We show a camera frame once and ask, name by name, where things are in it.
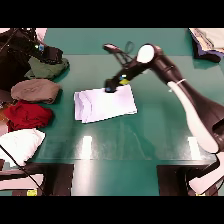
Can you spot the dark blue garment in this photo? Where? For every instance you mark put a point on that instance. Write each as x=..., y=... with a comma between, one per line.
x=205, y=53

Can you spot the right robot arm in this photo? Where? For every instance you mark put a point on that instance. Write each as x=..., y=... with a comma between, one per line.
x=196, y=103

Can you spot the green garment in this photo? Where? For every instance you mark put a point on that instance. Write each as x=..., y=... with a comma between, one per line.
x=45, y=69

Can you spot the beige garment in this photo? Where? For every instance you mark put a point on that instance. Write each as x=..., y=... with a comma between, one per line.
x=211, y=37

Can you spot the grey-brown garment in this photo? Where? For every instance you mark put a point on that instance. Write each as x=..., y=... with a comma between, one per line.
x=35, y=90

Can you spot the white shirt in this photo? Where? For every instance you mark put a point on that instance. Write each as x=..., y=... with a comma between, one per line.
x=105, y=105

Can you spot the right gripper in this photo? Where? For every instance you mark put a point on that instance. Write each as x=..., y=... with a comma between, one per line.
x=115, y=81

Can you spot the white garment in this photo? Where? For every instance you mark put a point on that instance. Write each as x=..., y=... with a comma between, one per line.
x=20, y=144

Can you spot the black garment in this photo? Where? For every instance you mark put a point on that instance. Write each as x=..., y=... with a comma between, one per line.
x=15, y=56

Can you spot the red garment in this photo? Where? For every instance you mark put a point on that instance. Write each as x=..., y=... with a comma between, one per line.
x=26, y=116

